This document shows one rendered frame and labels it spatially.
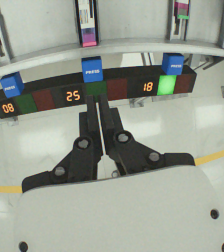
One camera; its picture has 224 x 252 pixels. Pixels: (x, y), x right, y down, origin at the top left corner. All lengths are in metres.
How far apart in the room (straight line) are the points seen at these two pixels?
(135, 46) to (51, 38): 0.09
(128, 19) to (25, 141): 0.89
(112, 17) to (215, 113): 1.08
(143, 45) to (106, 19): 0.05
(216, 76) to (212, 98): 0.18
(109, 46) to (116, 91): 0.09
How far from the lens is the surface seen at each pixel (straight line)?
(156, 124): 0.95
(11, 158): 1.06
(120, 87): 0.24
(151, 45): 0.19
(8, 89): 0.23
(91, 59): 0.19
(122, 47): 0.18
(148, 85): 0.25
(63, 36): 0.19
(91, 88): 0.23
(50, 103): 0.25
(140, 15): 0.20
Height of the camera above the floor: 0.89
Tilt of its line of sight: 85 degrees down
